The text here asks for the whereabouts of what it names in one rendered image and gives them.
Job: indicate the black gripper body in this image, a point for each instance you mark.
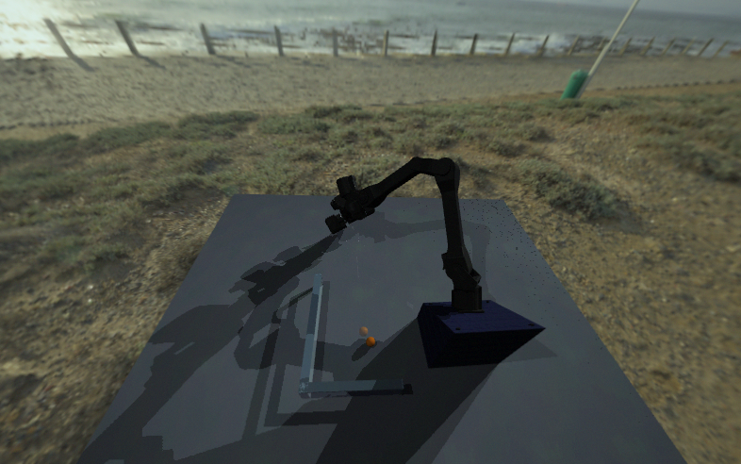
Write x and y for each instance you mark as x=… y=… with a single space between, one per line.
x=335 y=224

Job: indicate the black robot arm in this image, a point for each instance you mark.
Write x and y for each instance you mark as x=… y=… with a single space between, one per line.
x=466 y=293

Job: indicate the clear low l-shaped wall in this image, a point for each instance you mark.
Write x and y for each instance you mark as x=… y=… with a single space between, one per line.
x=329 y=386
x=339 y=393

